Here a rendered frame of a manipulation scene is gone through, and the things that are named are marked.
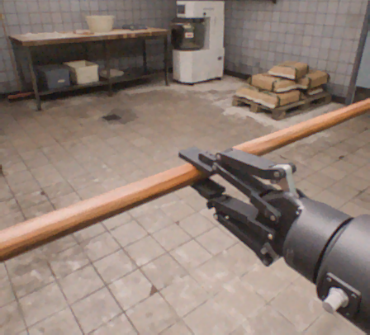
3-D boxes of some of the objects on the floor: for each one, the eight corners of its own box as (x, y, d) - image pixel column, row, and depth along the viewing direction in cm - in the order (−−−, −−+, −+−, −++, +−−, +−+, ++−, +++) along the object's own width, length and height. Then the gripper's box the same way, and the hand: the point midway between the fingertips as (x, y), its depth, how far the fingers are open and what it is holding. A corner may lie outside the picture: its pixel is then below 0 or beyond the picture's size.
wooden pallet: (277, 120, 393) (278, 110, 387) (231, 105, 450) (232, 95, 443) (329, 103, 459) (332, 93, 452) (283, 91, 516) (285, 82, 509)
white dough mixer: (184, 88, 529) (184, 1, 471) (164, 82, 571) (162, 1, 513) (224, 80, 580) (229, 1, 522) (203, 74, 622) (205, 0, 564)
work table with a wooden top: (36, 111, 426) (21, 40, 386) (22, 97, 483) (7, 35, 443) (171, 86, 547) (169, 30, 507) (146, 77, 603) (144, 26, 564)
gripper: (334, 197, 25) (163, 117, 42) (302, 331, 32) (166, 215, 49) (378, 168, 29) (206, 106, 46) (341, 292, 36) (203, 198, 53)
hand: (201, 171), depth 45 cm, fingers closed on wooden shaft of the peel, 3 cm apart
